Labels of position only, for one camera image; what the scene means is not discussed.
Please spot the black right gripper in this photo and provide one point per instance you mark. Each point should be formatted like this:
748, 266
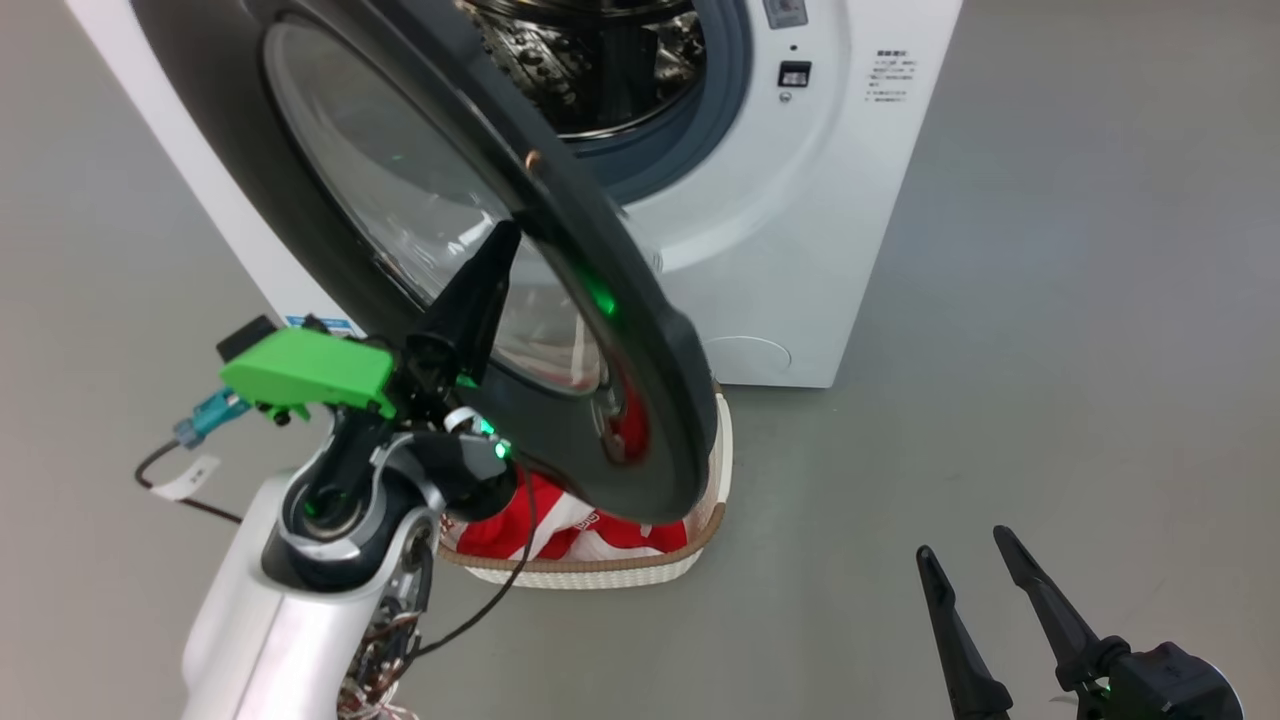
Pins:
1170, 690

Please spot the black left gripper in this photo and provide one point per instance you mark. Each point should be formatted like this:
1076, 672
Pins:
430, 385

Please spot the black round washing machine door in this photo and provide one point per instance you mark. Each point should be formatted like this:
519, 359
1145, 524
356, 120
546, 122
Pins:
660, 400

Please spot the red and white garment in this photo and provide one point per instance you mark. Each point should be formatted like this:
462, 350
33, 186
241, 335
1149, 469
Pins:
520, 530

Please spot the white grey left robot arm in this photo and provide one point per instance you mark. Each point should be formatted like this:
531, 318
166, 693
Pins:
260, 620

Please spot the steel washing machine drum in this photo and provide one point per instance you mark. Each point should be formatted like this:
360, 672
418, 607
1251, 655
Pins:
600, 70

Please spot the cream perforated laundry basket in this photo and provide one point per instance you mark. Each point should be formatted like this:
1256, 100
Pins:
600, 573

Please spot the grey rubber door gasket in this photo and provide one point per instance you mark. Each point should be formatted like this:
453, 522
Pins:
725, 100

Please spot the white washing machine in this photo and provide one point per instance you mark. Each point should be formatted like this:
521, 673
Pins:
800, 250

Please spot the black door latch slot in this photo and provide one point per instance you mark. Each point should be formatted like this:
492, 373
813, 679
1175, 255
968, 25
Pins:
795, 74

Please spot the blue energy label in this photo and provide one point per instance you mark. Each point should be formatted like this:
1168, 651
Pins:
320, 324

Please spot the round drain filter cover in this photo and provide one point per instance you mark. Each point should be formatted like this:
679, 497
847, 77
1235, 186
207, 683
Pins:
750, 360

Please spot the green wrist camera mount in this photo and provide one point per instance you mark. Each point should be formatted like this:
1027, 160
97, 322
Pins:
310, 365

